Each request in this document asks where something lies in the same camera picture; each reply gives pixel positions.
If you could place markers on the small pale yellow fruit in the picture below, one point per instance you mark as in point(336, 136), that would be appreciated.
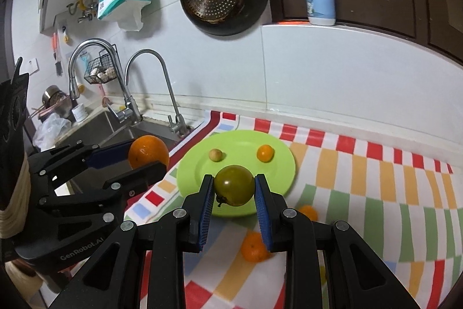
point(216, 154)

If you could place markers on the green tomato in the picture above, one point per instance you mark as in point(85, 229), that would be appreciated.
point(234, 187)

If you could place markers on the small tangerine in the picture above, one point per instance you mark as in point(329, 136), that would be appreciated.
point(309, 213)
point(265, 152)
point(253, 246)

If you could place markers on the large orange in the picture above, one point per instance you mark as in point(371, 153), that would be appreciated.
point(150, 151)

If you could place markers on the tall pull-down steel faucet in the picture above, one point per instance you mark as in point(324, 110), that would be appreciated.
point(126, 91)

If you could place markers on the striped colourful table cloth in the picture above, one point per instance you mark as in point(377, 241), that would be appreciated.
point(361, 186)

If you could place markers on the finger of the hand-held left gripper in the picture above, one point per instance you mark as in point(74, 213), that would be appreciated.
point(108, 154)
point(144, 177)

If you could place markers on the green plate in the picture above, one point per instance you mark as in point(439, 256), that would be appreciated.
point(240, 148)

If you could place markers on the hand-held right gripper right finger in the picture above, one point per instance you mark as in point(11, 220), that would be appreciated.
point(262, 218)

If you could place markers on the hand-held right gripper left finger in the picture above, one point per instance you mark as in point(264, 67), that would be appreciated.
point(204, 215)

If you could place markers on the steel cooking pot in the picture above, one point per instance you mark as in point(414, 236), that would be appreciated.
point(56, 99)

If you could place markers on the steel kitchen sink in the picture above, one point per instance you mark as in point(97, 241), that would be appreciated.
point(108, 128)

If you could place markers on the hanging kitchen brush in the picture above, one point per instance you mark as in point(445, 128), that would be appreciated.
point(56, 55)

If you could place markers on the white cup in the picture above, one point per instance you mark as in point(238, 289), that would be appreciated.
point(79, 113)

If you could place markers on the thin gooseneck steel faucet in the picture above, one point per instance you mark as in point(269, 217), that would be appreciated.
point(169, 88)

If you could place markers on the clear plastic bag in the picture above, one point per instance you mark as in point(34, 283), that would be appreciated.
point(50, 130)

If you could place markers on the brass wall tap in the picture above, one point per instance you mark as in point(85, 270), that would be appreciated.
point(85, 5)

